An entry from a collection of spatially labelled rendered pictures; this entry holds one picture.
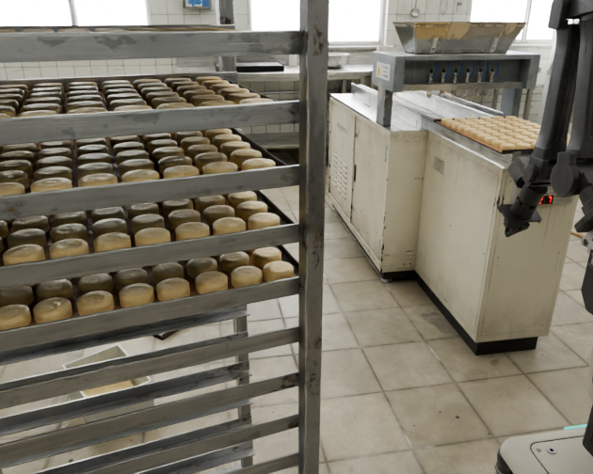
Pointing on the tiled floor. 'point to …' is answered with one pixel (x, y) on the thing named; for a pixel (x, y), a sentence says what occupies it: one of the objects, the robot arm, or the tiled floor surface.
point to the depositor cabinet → (378, 181)
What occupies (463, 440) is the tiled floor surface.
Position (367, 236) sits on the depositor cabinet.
